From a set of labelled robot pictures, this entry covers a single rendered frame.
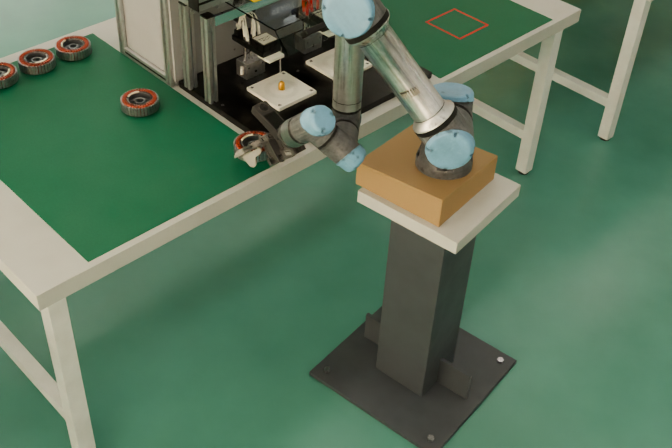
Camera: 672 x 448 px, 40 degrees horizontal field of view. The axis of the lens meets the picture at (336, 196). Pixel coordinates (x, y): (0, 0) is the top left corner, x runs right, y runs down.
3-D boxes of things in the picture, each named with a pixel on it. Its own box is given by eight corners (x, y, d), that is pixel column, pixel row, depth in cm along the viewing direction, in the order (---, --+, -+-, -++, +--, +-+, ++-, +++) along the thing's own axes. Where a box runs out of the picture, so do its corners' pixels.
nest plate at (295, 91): (316, 93, 279) (316, 90, 278) (279, 111, 271) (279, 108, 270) (283, 73, 287) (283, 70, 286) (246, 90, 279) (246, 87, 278)
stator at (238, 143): (283, 152, 251) (283, 141, 248) (252, 169, 245) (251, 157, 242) (257, 135, 257) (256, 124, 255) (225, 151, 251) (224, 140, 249)
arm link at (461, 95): (469, 122, 243) (475, 76, 235) (471, 149, 232) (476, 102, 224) (424, 119, 244) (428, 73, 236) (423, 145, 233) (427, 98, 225)
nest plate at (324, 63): (372, 67, 292) (372, 63, 292) (338, 83, 284) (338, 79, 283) (339, 48, 301) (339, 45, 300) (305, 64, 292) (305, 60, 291)
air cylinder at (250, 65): (265, 72, 287) (265, 56, 284) (246, 80, 283) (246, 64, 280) (254, 65, 290) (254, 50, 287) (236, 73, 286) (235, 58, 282)
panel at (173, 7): (332, 16, 317) (335, -67, 299) (176, 82, 281) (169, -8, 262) (329, 15, 318) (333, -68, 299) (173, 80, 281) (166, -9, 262)
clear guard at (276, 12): (351, 29, 263) (352, 10, 259) (288, 57, 249) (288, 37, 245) (276, -11, 280) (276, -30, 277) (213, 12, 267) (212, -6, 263)
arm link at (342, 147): (370, 138, 235) (338, 111, 231) (367, 161, 226) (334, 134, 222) (349, 156, 239) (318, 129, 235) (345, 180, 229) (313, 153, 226)
